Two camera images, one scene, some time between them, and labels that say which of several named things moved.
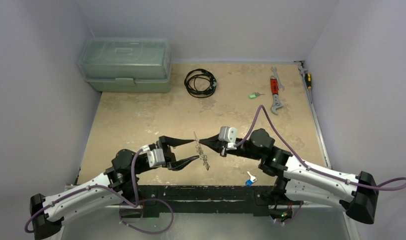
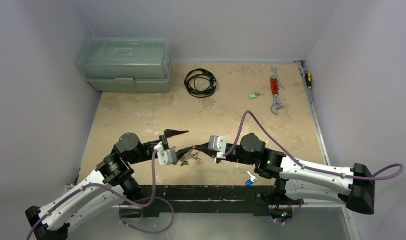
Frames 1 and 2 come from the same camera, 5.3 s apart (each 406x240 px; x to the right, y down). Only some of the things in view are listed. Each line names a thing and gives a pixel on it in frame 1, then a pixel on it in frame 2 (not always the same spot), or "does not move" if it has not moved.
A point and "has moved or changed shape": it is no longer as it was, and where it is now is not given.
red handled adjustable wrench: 274,89 does not move
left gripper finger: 176,165 to 179,153
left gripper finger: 167,142 to 170,133
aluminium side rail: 300,65 does not move
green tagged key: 254,95 does not move
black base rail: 155,200 does not move
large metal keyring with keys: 201,151 has moved or changed shape
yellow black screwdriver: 308,80 does not move
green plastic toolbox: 127,65 does not move
